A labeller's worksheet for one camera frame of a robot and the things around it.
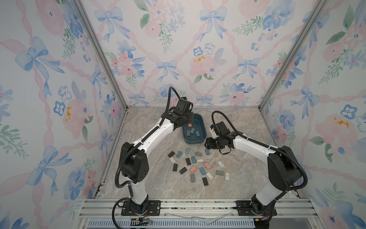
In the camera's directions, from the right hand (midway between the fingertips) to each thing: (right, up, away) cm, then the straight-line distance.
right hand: (208, 144), depth 91 cm
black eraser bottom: (-3, -21, -7) cm, 22 cm away
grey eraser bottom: (-11, -19, -6) cm, 23 cm away
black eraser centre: (-13, -12, -1) cm, 17 cm away
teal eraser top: (-13, -4, +4) cm, 15 cm away
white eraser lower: (-1, -18, -7) cm, 19 cm away
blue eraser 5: (-10, -10, +1) cm, 14 cm away
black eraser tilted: (-16, -15, -4) cm, 23 cm away
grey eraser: (-13, +6, +12) cm, 19 cm away
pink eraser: (-12, +12, +16) cm, 23 cm away
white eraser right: (+8, -12, -1) cm, 15 cm away
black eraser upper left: (-24, -7, +2) cm, 25 cm away
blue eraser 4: (-19, -7, +2) cm, 21 cm away
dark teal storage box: (-5, +12, +18) cm, 22 cm away
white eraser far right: (+10, -18, -6) cm, 21 cm away
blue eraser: (-6, +6, +13) cm, 15 cm away
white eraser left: (-23, -10, 0) cm, 25 cm away
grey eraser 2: (+6, -17, -4) cm, 18 cm away
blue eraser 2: (-10, +8, +13) cm, 18 cm away
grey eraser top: (-7, -7, +4) cm, 11 cm away
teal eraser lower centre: (-4, -16, -3) cm, 17 cm away
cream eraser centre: (-6, -10, -1) cm, 12 cm away
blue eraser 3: (0, -6, +4) cm, 8 cm away
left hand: (-11, +18, -5) cm, 22 cm away
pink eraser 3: (-2, -13, -2) cm, 13 cm away
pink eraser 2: (-10, -15, -3) cm, 18 cm away
